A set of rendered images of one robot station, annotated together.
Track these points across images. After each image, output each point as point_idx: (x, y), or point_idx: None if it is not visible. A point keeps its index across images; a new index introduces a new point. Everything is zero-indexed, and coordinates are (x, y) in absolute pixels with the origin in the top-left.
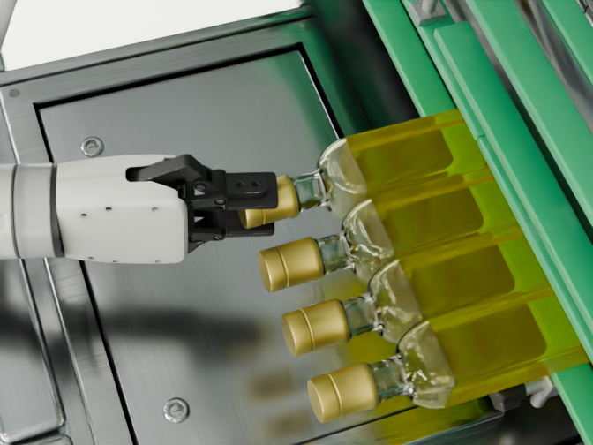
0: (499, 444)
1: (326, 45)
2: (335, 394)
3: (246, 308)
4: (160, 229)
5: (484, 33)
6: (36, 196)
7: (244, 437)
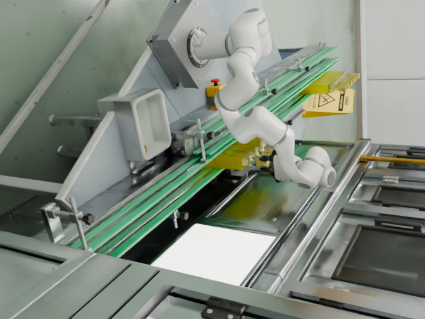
0: None
1: (202, 214)
2: None
3: (273, 190)
4: None
5: (215, 131)
6: (302, 161)
7: None
